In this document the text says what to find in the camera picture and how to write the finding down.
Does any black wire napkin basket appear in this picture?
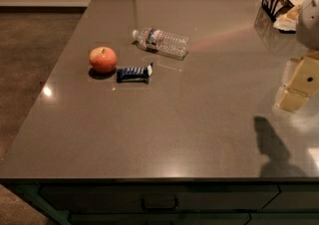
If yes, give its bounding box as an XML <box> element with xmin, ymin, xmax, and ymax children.
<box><xmin>261</xmin><ymin>0</ymin><xmax>304</xmax><ymax>33</ymax></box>

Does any red apple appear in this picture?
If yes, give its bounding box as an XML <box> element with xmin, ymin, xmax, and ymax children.
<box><xmin>89</xmin><ymin>47</ymin><xmax>118</xmax><ymax>74</ymax></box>

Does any clear plastic water bottle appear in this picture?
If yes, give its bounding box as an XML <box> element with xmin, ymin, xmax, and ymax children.
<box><xmin>132</xmin><ymin>28</ymin><xmax>188</xmax><ymax>60</ymax></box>

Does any black drawer handle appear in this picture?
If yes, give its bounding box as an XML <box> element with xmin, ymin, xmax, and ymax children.
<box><xmin>141</xmin><ymin>196</ymin><xmax>178</xmax><ymax>212</ymax></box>

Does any blue striped snack bar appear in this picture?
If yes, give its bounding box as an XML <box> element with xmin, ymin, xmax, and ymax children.
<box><xmin>117</xmin><ymin>64</ymin><xmax>153</xmax><ymax>84</ymax></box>

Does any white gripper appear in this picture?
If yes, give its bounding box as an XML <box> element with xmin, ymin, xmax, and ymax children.
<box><xmin>275</xmin><ymin>0</ymin><xmax>319</xmax><ymax>112</ymax></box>

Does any dark cabinet drawer front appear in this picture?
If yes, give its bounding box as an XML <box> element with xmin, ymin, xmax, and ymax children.
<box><xmin>40</xmin><ymin>184</ymin><xmax>279</xmax><ymax>213</ymax></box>

